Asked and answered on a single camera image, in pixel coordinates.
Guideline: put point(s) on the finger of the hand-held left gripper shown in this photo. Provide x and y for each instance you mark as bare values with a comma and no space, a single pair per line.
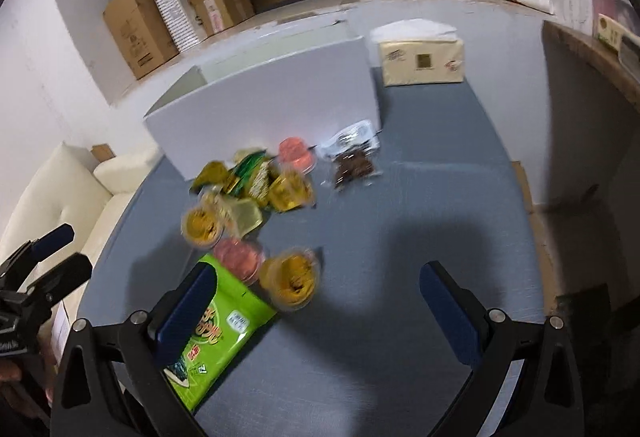
67,272
50,239

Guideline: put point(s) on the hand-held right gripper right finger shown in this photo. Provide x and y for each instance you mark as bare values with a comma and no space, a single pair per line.
450,312

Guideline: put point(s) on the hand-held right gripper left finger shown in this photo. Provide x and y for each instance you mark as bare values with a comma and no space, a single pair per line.
185,312

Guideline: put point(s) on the green seaweed snack packet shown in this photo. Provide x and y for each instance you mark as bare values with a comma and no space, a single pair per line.
225,322

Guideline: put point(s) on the green striped small snack packet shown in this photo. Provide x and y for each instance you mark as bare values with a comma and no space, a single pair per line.
252,172

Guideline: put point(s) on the white storage box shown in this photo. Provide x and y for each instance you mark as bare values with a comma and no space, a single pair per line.
280,92

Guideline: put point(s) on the cream sofa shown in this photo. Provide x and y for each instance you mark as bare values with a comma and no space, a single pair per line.
60,197

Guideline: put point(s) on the pink jelly cup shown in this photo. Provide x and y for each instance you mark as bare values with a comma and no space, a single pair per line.
296,154
242,259

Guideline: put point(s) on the yellow jelly cup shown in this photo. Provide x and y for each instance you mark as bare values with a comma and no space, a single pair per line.
291,278
201,226

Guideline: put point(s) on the small cardboard piece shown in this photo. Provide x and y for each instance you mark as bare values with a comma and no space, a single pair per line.
103,152

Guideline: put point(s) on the clear pale jelly cup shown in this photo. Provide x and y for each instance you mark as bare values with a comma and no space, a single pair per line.
244,216

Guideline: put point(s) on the olive small snack packet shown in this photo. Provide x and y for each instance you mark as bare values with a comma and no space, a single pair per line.
210,174

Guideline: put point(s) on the yellow small snack packet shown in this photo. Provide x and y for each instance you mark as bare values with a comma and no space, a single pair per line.
292,191

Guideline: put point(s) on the clear brown snack packet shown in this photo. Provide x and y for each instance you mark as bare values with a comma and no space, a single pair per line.
352,162

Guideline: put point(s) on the tall cardboard box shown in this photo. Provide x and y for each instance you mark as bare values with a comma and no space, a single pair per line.
135,27

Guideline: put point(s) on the beige tissue pack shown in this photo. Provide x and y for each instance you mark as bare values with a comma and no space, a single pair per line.
422,62

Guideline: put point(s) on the patterned paper bag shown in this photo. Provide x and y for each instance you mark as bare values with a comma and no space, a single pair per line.
172,12

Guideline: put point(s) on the open cardboard box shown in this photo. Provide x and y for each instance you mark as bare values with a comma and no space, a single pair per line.
222,9

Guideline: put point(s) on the round wooden table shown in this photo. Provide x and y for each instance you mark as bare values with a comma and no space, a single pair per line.
595,62

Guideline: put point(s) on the green and white box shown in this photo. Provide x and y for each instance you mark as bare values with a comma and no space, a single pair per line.
607,33

